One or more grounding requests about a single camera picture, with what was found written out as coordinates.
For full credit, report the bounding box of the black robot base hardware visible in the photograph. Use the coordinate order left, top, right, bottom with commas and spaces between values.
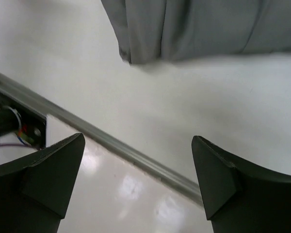
0, 92, 46, 149

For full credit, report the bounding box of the white acrylic side panel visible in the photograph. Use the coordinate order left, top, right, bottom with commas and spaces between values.
0, 115, 213, 233

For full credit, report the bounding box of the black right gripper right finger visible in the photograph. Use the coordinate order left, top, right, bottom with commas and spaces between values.
192, 136, 291, 233

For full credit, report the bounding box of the grey fabric skirt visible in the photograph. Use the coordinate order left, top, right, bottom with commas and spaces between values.
102, 0, 291, 65

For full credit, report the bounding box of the purple cable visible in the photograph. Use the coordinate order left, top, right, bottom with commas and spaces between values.
0, 143, 32, 149

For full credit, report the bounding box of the grey aluminium table edge rail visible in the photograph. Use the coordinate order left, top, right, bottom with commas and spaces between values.
0, 73, 203, 207

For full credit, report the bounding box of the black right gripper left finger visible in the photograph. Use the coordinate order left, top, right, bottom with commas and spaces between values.
0, 133, 85, 233

